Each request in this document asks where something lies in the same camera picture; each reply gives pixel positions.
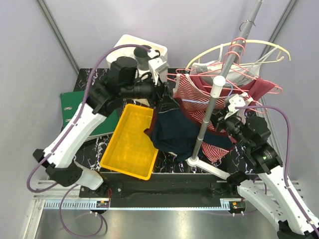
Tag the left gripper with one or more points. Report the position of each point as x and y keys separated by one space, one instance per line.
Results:
x=159 y=92

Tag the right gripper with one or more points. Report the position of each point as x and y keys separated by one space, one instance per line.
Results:
x=218 y=117

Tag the red white striped tank top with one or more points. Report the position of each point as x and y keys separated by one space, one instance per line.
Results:
x=212 y=151

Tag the navy tank top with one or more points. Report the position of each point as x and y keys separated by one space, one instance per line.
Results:
x=176 y=132

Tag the light blue wire hanger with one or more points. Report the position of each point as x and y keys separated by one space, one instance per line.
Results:
x=220 y=97

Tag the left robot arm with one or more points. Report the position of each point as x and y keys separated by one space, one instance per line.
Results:
x=121 y=81

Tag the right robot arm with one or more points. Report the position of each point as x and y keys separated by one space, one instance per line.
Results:
x=286 y=211

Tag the pink hanger top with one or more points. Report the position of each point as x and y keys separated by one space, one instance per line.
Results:
x=242 y=41

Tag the maroon tank top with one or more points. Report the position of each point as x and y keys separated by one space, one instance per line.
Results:
x=259 y=87

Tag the cream plastic hanger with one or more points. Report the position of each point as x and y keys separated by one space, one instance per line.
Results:
x=247 y=41

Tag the grey clothes rack pole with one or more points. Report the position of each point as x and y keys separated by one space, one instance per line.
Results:
x=219 y=81

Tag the dark green mug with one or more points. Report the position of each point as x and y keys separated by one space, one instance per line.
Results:
x=142 y=58

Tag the white rack base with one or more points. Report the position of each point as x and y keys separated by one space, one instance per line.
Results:
x=207 y=167

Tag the yellow plastic tray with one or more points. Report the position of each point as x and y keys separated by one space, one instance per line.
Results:
x=130 y=151

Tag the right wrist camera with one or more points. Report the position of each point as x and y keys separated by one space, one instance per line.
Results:
x=237 y=100

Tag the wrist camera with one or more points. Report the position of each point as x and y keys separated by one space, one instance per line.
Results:
x=237 y=100
x=156 y=67

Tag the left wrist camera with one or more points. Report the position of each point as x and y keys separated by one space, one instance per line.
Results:
x=156 y=67

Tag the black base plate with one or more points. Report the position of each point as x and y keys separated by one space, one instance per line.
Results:
x=166 y=191

